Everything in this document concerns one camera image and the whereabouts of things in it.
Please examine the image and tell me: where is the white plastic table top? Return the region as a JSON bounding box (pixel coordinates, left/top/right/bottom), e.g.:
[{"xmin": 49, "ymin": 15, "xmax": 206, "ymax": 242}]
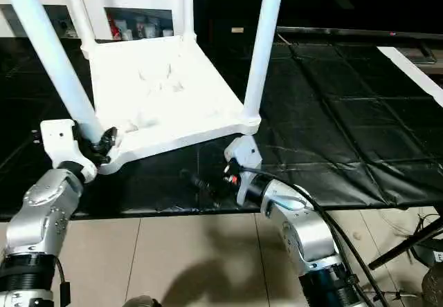
[{"xmin": 81, "ymin": 35, "xmax": 261, "ymax": 176}]

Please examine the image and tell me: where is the white plastic table leg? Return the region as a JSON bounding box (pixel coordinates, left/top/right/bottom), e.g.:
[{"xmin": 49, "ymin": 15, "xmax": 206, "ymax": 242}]
[
  {"xmin": 181, "ymin": 0, "xmax": 198, "ymax": 44},
  {"xmin": 62, "ymin": 0, "xmax": 96, "ymax": 50},
  {"xmin": 242, "ymin": 0, "xmax": 287, "ymax": 121},
  {"xmin": 0, "ymin": 0, "xmax": 103, "ymax": 145}
]

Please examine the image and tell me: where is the black mat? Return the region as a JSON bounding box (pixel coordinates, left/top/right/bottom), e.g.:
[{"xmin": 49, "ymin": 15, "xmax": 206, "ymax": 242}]
[{"xmin": 0, "ymin": 37, "xmax": 443, "ymax": 222}]

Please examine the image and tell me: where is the white cabinet with glass doors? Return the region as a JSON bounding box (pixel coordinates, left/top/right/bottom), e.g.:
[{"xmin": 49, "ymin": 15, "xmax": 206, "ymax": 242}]
[{"xmin": 0, "ymin": 0, "xmax": 184, "ymax": 41}]

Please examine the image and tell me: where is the black tripod stand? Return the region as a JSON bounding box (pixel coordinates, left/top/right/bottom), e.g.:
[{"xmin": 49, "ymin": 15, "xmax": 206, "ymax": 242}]
[{"xmin": 368, "ymin": 213, "xmax": 443, "ymax": 272}]

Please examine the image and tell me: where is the long black bar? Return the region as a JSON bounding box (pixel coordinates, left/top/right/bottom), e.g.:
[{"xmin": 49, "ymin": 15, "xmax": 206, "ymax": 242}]
[{"xmin": 276, "ymin": 26, "xmax": 443, "ymax": 41}]

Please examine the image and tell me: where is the black power adapter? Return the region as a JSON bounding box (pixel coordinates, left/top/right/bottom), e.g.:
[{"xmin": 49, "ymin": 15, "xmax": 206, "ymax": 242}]
[{"xmin": 413, "ymin": 241, "xmax": 443, "ymax": 266}]

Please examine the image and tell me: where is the white flat board strip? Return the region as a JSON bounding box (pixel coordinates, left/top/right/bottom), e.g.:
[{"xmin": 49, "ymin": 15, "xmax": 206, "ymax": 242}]
[{"xmin": 377, "ymin": 46, "xmax": 443, "ymax": 107}]

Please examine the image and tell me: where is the dark round floor object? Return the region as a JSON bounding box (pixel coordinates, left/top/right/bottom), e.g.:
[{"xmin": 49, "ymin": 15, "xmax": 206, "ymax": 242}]
[{"xmin": 422, "ymin": 264, "xmax": 443, "ymax": 307}]

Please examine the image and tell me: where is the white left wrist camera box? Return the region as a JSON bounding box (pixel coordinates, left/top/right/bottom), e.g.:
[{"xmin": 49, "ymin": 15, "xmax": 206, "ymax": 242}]
[{"xmin": 39, "ymin": 119, "xmax": 98, "ymax": 183}]

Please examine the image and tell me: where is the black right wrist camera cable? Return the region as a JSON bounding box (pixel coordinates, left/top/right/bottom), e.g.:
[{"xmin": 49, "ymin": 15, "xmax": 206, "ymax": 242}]
[{"xmin": 242, "ymin": 168, "xmax": 385, "ymax": 307}]

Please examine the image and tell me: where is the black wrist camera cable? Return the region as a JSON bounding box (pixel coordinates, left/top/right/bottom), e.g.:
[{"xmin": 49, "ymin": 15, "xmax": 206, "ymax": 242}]
[
  {"xmin": 242, "ymin": 168, "xmax": 385, "ymax": 307},
  {"xmin": 57, "ymin": 258, "xmax": 72, "ymax": 307}
]

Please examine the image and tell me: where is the black left wrist camera cable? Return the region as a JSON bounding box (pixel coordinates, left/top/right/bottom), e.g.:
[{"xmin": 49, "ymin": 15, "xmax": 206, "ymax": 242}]
[{"xmin": 57, "ymin": 258, "xmax": 72, "ymax": 307}]

